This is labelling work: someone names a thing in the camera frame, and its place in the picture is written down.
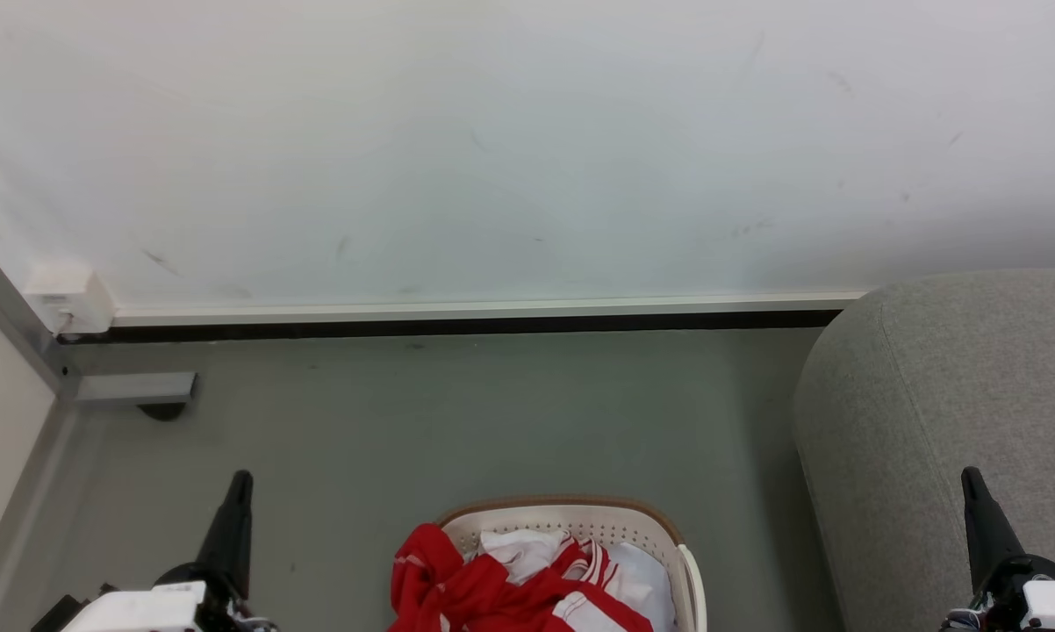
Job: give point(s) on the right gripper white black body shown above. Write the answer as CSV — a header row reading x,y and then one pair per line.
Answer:
x,y
1050,606

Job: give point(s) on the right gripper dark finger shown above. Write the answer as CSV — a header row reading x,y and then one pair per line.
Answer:
x,y
984,527

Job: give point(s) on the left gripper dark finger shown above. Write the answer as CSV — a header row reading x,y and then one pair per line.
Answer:
x,y
231,527

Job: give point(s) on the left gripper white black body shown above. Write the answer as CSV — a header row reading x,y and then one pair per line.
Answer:
x,y
141,610

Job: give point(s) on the red white-striped garment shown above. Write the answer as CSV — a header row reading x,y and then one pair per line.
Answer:
x,y
466,597

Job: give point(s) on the grey fabric sofa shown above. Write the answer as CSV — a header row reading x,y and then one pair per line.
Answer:
x,y
931,395

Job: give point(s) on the white baseboard strip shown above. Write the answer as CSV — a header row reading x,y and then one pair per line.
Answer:
x,y
492,310

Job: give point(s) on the cream laundry basket brown rim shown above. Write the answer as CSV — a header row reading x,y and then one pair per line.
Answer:
x,y
580,520

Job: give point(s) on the white wall junction box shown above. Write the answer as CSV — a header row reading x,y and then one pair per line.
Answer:
x,y
71,298

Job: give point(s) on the grey metal frame post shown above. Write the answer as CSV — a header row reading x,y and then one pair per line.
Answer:
x,y
14,316

